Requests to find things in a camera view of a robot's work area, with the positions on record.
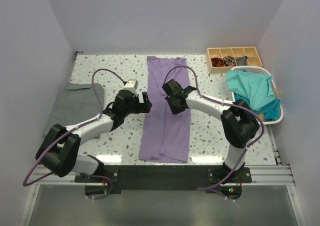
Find white laundry basket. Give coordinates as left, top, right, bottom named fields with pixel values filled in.
left=231, top=66, right=284, bottom=125

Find wooden compartment tray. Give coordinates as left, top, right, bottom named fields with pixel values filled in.
left=206, top=47, right=263, bottom=74

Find aluminium frame rail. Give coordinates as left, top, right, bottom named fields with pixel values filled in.
left=19, top=120, right=298, bottom=225

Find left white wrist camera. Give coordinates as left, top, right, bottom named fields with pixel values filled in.
left=123, top=79, right=139, bottom=96

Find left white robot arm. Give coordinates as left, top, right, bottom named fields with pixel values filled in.
left=35, top=89, right=152, bottom=182

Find teal t shirt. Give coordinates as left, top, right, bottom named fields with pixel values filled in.
left=226, top=70, right=276, bottom=111

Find grey rolled socks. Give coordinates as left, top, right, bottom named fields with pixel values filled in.
left=236, top=56, right=248, bottom=66

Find orange black rolled socks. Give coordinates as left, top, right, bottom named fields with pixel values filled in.
left=211, top=57, right=225, bottom=67

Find blue t shirt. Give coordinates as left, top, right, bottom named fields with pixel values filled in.
left=234, top=94, right=281, bottom=122

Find patterned rolled socks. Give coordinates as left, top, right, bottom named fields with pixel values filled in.
left=223, top=55, right=237, bottom=67

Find folded grey t shirt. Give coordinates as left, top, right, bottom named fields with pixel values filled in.
left=42, top=83, right=105, bottom=137

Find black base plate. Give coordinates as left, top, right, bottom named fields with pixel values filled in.
left=74, top=164, right=253, bottom=195

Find beige garment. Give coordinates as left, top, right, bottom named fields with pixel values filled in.
left=257, top=85, right=281, bottom=122

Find purple t shirt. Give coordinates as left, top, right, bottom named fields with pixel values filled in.
left=138, top=56, right=191, bottom=163

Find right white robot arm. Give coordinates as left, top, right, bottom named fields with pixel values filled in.
left=162, top=79, right=260, bottom=182

